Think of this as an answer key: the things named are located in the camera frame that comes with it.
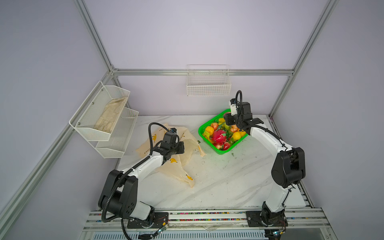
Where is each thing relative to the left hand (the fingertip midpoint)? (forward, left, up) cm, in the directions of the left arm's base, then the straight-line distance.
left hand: (181, 146), depth 89 cm
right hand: (+16, -28, +12) cm, 35 cm away
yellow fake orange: (+14, -18, 0) cm, 23 cm away
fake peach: (+18, -22, 0) cm, 28 cm away
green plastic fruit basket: (+17, -13, -2) cm, 21 cm away
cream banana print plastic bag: (-13, 0, +1) cm, 13 cm away
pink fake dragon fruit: (+6, -23, +1) cm, 24 cm away
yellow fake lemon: (+9, -36, -1) cm, 37 cm away
